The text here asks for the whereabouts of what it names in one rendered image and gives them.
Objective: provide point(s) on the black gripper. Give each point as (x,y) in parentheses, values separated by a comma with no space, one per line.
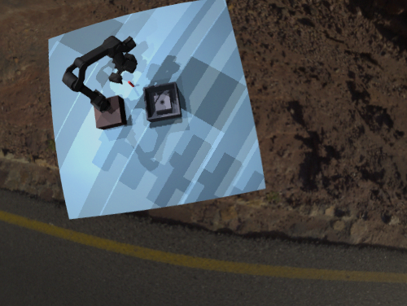
(116,77)

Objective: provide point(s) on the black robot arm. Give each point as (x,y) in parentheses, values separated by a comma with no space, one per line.
(111,47)

